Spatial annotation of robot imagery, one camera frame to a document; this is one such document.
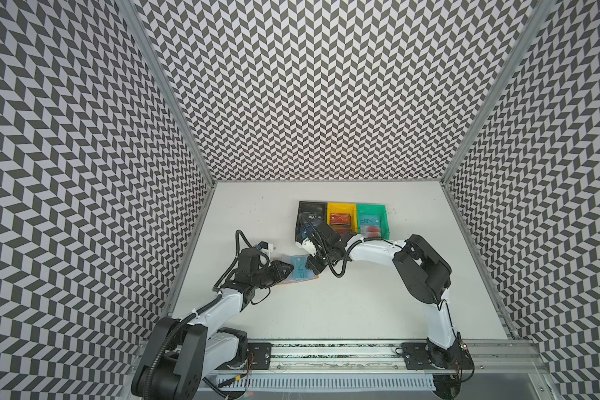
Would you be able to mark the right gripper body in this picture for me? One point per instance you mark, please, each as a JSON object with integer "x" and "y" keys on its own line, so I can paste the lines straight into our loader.
{"x": 324, "y": 251}

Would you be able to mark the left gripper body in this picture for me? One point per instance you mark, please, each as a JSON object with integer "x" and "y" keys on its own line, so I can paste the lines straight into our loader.
{"x": 261, "y": 277}

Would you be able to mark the teal credit card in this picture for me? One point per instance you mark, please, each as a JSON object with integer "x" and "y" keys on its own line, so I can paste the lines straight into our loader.
{"x": 301, "y": 273}

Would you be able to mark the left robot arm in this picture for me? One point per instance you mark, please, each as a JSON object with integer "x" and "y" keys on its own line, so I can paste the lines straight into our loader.
{"x": 182, "y": 352}

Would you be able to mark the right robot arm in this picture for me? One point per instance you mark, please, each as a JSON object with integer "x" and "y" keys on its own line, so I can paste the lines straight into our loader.
{"x": 423, "y": 271}

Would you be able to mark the red card in yellow bin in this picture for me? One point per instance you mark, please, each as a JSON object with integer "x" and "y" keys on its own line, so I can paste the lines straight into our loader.
{"x": 340, "y": 219}

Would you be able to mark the blue card in black bin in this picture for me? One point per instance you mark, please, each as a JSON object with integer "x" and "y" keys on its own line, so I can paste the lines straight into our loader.
{"x": 305, "y": 231}

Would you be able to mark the dark card in black bin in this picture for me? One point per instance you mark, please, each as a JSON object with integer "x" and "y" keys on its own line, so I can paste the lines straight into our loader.
{"x": 312, "y": 217}

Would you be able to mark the red white card green bin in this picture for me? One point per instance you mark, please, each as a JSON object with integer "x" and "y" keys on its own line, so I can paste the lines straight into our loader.
{"x": 371, "y": 231}

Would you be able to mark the teal card in green bin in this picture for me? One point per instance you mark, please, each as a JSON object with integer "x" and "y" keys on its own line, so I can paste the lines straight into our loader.
{"x": 365, "y": 219}

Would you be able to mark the black plastic bin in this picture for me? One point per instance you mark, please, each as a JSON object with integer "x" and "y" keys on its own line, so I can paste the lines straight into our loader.
{"x": 309, "y": 206}

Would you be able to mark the green plastic bin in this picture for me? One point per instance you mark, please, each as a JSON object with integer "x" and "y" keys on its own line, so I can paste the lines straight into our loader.
{"x": 375, "y": 209}

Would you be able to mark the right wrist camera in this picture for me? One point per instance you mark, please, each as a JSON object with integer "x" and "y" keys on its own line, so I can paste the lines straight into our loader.
{"x": 309, "y": 246}

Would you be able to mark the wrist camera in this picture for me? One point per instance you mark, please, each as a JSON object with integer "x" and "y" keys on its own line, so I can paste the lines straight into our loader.
{"x": 309, "y": 246}
{"x": 265, "y": 247}

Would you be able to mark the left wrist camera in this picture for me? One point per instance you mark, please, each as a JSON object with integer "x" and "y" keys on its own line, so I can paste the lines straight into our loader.
{"x": 265, "y": 247}

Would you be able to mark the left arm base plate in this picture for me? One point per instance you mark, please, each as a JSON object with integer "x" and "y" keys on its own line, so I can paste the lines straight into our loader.
{"x": 257, "y": 356}

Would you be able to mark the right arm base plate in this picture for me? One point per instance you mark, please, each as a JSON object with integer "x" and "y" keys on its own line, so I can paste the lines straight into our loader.
{"x": 417, "y": 356}

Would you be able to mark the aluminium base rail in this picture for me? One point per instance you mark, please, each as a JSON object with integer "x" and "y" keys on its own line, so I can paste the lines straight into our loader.
{"x": 378, "y": 356}

